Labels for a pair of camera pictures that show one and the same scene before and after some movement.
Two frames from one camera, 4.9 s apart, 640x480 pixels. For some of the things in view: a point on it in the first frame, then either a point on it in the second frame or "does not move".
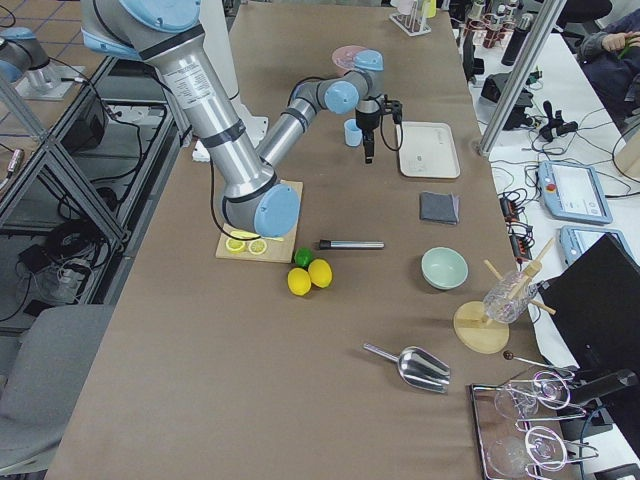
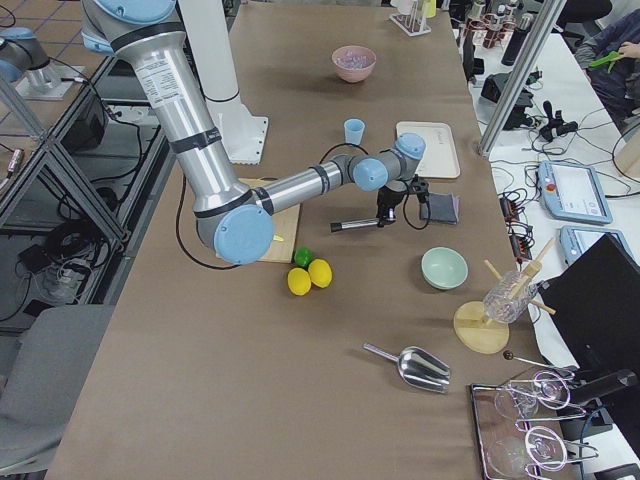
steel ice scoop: (417, 366) does not move
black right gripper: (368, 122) → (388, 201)
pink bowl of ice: (344, 56) does not move
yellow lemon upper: (321, 272) does not move
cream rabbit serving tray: (428, 150) does not move
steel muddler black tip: (351, 244) → (337, 226)
